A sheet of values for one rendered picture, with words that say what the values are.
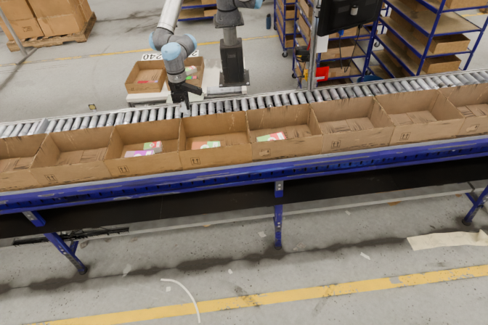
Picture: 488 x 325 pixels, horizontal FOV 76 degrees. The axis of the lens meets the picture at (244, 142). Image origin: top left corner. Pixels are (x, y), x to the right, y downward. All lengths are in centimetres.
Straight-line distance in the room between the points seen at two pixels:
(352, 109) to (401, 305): 129
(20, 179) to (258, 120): 135
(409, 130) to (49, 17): 551
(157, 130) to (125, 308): 123
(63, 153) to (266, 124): 127
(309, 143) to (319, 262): 102
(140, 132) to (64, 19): 429
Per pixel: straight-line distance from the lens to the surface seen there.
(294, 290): 237
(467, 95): 244
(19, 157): 240
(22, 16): 636
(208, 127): 196
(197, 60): 299
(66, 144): 220
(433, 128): 203
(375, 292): 246
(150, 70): 310
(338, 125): 207
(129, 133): 204
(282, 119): 198
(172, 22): 172
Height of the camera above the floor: 220
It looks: 43 degrees down
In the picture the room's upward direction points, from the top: 5 degrees counter-clockwise
